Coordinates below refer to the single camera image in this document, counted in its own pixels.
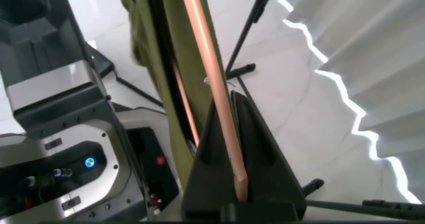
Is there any white curtain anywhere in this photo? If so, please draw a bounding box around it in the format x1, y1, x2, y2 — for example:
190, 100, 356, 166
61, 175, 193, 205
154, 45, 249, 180
274, 0, 425, 205

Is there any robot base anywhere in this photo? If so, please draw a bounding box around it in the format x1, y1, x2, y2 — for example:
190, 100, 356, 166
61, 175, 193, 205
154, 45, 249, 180
0, 0, 184, 223

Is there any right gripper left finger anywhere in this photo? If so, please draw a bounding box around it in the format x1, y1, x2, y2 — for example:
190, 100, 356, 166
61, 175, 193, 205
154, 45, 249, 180
181, 96, 240, 222

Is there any green printed shirt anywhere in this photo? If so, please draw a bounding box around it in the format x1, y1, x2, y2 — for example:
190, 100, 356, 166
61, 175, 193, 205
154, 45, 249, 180
114, 0, 240, 182

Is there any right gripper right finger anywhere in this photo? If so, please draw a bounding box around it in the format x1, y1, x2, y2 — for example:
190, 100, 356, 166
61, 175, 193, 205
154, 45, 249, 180
230, 90, 307, 222

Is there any pink clothes hanger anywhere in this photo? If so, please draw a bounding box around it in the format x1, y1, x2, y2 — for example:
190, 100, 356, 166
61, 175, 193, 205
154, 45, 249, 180
171, 0, 250, 203

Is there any black clothes rack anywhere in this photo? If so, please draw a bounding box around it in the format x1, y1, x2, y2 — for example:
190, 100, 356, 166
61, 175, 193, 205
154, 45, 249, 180
224, 0, 425, 221

